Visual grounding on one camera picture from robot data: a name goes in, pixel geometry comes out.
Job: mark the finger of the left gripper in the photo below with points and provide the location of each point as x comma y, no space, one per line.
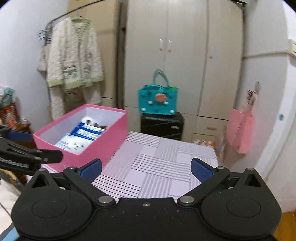
18,153
17,136

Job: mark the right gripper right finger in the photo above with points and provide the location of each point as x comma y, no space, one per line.
210,178

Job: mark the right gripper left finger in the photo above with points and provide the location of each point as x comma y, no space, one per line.
81,179

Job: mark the white soft cotton tissue pack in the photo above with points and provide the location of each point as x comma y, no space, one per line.
73,144

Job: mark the blue wet wipes pack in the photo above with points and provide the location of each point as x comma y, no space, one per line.
88,132

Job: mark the white brown plush ball toy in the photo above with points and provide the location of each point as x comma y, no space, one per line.
89,121

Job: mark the pink hanging shopping bag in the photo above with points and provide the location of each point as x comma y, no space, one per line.
241,123

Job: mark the black suitcase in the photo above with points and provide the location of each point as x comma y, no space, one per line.
165,126

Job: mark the striped table cloth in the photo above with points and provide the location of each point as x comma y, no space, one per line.
136,165

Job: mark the pink cardboard storage box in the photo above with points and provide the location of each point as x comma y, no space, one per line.
103,148

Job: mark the teal felt handbag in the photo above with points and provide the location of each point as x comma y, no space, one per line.
158,99

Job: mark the cream fluffy cardigan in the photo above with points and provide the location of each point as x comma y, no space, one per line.
73,65

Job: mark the black clothes rack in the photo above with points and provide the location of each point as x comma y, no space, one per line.
79,53

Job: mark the beige three-door wardrobe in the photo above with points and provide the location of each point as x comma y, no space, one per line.
198,45

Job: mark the light wooden cabinet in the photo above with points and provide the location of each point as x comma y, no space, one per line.
104,16

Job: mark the wall switch box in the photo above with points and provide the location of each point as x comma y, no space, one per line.
292,47

